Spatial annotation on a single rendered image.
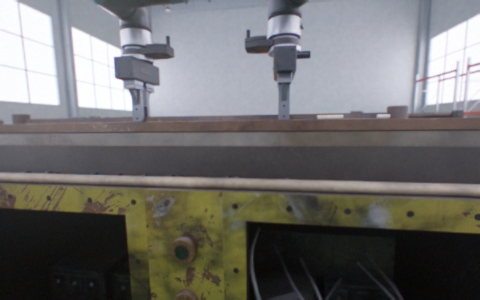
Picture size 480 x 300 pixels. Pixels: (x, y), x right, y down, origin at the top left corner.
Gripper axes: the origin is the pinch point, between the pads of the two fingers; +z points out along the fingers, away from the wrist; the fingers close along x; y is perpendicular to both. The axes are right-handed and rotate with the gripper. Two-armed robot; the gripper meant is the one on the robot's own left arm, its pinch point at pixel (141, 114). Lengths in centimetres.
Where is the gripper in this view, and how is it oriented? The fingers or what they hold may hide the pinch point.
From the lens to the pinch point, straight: 68.8
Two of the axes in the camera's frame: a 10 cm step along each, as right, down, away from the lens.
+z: 0.1, 9.9, 1.2
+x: -1.6, 1.2, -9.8
